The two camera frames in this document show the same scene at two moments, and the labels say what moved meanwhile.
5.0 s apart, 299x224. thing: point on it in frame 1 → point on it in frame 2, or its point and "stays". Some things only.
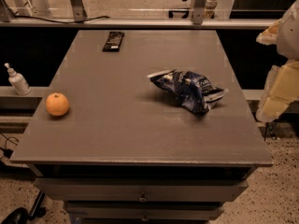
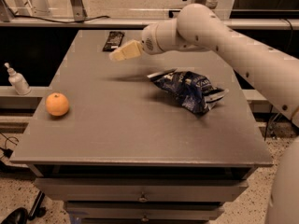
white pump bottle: [18, 81] stays
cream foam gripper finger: [281, 89] → [155, 38]
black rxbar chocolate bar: [113, 41] stays
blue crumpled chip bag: [191, 90] stays
